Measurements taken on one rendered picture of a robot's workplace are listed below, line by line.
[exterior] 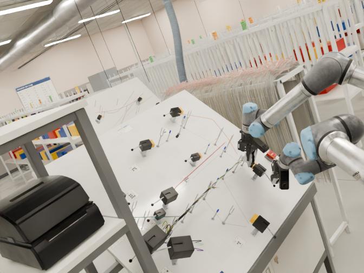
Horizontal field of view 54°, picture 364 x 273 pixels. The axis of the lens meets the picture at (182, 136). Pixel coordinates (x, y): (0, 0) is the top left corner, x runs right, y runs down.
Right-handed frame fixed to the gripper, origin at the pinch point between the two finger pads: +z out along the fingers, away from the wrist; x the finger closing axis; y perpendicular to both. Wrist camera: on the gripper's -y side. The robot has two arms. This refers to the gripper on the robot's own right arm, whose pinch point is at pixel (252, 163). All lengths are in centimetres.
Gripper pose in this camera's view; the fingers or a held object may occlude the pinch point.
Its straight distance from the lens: 203.7
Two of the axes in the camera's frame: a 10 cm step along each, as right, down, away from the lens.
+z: 0.7, 8.9, 4.5
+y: -7.6, -2.5, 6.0
